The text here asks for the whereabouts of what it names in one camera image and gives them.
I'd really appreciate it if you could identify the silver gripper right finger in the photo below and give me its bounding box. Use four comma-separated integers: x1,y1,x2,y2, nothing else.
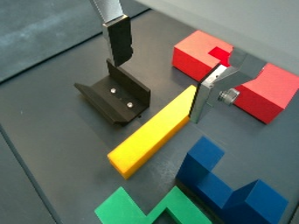
189,47,267,123

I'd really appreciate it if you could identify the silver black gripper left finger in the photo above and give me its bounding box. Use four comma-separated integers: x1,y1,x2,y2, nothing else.
89,0,133,67

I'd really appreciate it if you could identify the blue U-shaped block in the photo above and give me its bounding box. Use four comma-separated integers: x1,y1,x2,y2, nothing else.
176,136,288,224

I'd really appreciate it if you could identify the red slotted board block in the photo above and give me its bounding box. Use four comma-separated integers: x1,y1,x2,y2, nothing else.
172,31,299,123

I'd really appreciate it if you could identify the yellow rectangular bar block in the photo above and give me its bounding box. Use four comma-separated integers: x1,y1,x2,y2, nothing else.
106,85,196,179

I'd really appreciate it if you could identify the green zigzag block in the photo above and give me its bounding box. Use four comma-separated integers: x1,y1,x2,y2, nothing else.
94,186,212,224

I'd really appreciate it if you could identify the black metal bracket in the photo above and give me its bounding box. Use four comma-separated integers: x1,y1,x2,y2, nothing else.
74,59,150,126

